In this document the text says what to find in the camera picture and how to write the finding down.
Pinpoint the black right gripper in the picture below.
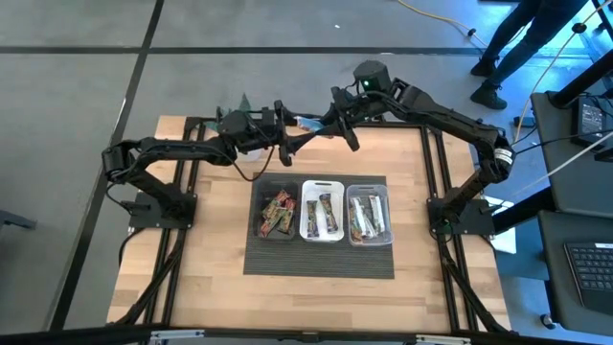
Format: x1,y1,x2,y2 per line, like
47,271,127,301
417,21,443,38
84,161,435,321
318,85,387,153

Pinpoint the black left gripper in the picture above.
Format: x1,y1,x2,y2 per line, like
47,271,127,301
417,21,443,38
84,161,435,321
217,99,322,168

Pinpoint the blue granola bar red end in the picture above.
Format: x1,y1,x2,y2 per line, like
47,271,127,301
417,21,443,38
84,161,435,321
295,115,326,134

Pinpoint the purple Chewy granola bar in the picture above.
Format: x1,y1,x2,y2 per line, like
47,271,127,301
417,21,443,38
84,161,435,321
305,199,320,240
319,193,340,235

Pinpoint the teal green cloth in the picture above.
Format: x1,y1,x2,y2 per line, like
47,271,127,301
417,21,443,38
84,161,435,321
217,92,254,133

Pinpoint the dark smoky plastic bin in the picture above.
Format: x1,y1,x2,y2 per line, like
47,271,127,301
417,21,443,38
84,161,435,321
252,179,302,242

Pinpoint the white plastic bin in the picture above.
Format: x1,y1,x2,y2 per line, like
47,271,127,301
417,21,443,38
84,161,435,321
299,179,346,243

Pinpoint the clear plastic bin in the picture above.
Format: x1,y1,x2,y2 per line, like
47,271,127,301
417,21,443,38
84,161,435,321
344,183,395,247

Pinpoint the dark grey woven mat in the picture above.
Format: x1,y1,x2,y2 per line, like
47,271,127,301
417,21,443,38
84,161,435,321
242,172,396,281

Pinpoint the dark grey desk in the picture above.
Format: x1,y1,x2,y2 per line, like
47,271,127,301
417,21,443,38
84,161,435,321
530,90,613,220
535,210,613,337

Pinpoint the person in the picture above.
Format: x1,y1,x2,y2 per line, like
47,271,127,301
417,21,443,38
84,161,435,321
469,0,591,111

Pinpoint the black electronic box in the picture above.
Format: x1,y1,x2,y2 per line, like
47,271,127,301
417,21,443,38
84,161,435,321
571,97,608,149

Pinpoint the black keyboard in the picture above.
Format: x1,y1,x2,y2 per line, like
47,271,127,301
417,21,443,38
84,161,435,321
563,241,613,313

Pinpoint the grey chair base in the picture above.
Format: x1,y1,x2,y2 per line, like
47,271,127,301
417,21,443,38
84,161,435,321
0,209,38,232

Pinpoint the yellow cable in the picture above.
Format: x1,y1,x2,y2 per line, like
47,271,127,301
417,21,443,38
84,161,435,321
396,0,489,49

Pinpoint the black aluminium table frame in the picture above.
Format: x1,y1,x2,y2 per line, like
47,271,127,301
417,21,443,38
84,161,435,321
0,114,590,345

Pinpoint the white cable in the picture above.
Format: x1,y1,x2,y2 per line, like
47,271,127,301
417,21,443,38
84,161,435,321
511,0,613,145
511,142,613,196

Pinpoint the silver metal bracket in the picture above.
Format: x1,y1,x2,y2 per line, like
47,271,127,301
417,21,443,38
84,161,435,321
415,333,473,345
150,329,206,342

